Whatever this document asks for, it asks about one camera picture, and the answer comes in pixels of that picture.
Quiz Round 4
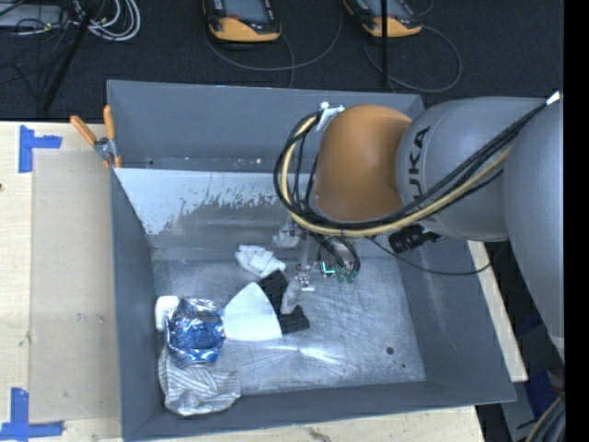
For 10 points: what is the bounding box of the grey striped cloth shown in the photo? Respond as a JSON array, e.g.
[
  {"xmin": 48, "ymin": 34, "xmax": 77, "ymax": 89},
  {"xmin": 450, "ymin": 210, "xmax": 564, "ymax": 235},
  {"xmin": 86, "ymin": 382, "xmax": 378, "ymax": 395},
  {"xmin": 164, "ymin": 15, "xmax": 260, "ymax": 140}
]
[{"xmin": 157, "ymin": 345, "xmax": 242, "ymax": 417}]

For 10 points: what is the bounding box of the white crumpled cloth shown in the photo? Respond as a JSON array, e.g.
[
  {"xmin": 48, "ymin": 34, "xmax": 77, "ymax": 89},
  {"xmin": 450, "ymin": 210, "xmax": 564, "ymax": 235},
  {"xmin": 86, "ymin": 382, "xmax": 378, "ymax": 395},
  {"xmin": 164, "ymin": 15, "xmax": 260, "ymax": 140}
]
[{"xmin": 234, "ymin": 244, "xmax": 287, "ymax": 279}]

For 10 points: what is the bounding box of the white and black sock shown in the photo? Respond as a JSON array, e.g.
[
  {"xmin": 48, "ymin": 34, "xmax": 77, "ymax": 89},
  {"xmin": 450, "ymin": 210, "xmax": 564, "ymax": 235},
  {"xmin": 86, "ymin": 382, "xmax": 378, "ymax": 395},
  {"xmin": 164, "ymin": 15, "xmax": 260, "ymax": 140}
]
[{"xmin": 222, "ymin": 269, "xmax": 311, "ymax": 343}]

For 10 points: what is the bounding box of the pale flat board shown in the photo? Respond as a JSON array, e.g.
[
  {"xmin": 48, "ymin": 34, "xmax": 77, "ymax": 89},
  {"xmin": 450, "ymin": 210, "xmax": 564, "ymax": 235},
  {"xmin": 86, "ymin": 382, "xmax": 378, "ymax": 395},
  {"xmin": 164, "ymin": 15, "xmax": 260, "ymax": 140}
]
[{"xmin": 28, "ymin": 148, "xmax": 121, "ymax": 425}]

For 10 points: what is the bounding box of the white rounded object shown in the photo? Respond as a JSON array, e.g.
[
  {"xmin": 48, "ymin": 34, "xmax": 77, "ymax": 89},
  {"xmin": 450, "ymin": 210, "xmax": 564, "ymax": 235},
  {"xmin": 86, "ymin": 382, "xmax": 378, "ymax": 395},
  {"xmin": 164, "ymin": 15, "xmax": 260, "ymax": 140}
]
[{"xmin": 154, "ymin": 295, "xmax": 181, "ymax": 333}]

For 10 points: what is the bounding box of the grey metal bin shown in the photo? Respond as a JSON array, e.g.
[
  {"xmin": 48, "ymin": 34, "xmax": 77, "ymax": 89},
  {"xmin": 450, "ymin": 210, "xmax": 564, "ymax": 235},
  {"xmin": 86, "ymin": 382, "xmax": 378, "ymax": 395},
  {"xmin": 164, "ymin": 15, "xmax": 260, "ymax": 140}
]
[{"xmin": 106, "ymin": 79, "xmax": 517, "ymax": 441}]

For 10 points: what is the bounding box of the black cylinder on white bracket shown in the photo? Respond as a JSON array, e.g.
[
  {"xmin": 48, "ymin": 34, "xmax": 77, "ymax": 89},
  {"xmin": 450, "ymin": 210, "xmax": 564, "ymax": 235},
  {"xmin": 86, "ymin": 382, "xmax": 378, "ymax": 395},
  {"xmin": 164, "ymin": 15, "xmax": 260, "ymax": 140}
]
[{"xmin": 387, "ymin": 224, "xmax": 491, "ymax": 277}]

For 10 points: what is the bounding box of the blue shiny crumpled packet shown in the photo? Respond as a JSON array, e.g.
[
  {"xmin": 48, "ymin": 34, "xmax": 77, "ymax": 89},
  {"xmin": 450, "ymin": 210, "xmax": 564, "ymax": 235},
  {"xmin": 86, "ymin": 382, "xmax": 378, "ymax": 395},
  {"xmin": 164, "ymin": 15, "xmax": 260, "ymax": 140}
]
[{"xmin": 164, "ymin": 297, "xmax": 227, "ymax": 368}]

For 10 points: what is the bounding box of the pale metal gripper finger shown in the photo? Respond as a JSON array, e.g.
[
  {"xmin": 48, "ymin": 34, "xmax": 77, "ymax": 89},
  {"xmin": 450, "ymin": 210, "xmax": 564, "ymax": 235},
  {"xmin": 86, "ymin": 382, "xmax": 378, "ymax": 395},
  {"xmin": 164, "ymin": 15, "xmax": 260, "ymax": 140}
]
[
  {"xmin": 273, "ymin": 224, "xmax": 301, "ymax": 249},
  {"xmin": 280, "ymin": 273, "xmax": 317, "ymax": 315}
]

